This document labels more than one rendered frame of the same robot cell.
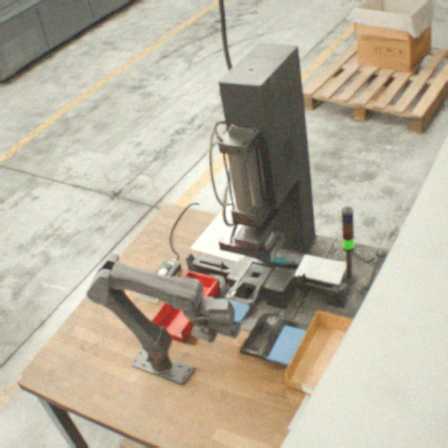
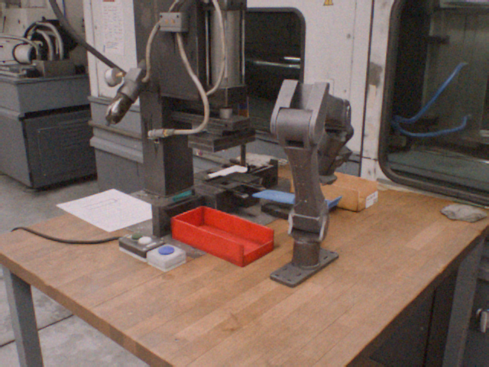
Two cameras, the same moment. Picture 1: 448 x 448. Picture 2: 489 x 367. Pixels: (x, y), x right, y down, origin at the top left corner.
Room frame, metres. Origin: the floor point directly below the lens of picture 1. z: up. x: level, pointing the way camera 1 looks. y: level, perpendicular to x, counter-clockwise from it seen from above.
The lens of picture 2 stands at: (1.23, 1.35, 1.47)
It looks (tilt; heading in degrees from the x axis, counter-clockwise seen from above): 20 degrees down; 276
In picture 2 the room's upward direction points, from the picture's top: straight up
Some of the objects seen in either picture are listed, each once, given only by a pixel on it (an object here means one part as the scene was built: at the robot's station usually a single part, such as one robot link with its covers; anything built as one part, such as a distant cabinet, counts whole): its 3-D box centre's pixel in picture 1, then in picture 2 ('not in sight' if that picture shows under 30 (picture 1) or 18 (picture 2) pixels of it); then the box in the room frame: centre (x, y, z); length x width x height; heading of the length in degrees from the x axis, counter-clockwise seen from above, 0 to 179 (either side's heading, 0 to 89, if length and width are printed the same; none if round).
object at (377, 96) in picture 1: (387, 78); not in sight; (4.33, -1.55, 0.07); 1.20 x 1.00 x 0.14; 139
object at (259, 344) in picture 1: (276, 339); (299, 207); (1.21, -0.09, 0.91); 0.17 x 0.16 x 0.02; 55
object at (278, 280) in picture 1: (261, 275); (226, 183); (1.43, -0.08, 0.98); 0.20 x 0.10 x 0.01; 55
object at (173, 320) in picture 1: (186, 306); (221, 234); (1.41, 0.17, 0.93); 0.25 x 0.12 x 0.06; 145
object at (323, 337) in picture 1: (322, 353); (333, 189); (1.10, -0.21, 0.93); 0.25 x 0.13 x 0.08; 145
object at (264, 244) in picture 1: (257, 202); (204, 100); (1.50, -0.11, 1.22); 0.26 x 0.18 x 0.30; 145
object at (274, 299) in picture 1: (262, 284); (226, 196); (1.43, -0.08, 0.94); 0.20 x 0.10 x 0.07; 55
